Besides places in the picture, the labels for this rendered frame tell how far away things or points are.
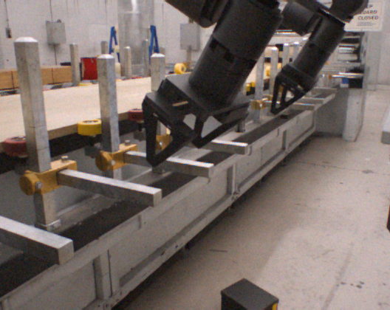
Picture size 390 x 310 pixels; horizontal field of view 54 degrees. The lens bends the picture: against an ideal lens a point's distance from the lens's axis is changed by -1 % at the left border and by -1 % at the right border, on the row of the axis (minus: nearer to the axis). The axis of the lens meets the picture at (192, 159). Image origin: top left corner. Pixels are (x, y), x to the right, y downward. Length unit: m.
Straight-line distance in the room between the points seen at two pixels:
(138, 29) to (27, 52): 5.41
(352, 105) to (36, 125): 4.34
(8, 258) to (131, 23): 5.55
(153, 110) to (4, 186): 0.81
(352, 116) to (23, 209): 4.25
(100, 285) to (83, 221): 0.60
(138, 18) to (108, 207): 5.33
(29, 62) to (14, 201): 0.45
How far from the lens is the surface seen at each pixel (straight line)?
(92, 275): 1.58
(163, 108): 0.39
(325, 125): 5.15
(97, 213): 1.07
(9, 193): 1.18
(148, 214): 1.37
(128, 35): 6.27
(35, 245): 0.65
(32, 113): 0.91
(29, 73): 0.90
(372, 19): 4.86
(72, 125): 1.22
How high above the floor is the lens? 1.14
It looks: 17 degrees down
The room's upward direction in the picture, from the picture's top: straight up
